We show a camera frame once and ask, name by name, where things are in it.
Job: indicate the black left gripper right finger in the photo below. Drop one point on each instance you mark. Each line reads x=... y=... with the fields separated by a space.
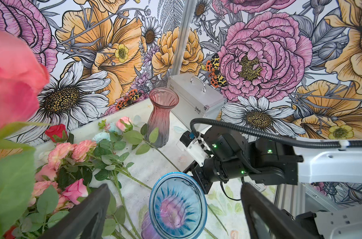
x=265 y=220

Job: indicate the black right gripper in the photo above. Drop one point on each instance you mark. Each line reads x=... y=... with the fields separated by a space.
x=231 y=156

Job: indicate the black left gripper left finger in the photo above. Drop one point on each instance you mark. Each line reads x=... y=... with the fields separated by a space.
x=85 y=220

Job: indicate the blue purple glass vase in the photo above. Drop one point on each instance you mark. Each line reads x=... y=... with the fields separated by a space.
x=177 y=209

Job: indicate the dark pink glass vase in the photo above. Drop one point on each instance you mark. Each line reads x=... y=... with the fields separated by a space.
x=163 y=101

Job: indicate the pink flower stems on table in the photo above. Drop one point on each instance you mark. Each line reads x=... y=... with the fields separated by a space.
x=63 y=182

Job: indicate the grey metal box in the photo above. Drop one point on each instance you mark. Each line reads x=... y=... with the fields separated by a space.
x=196 y=99

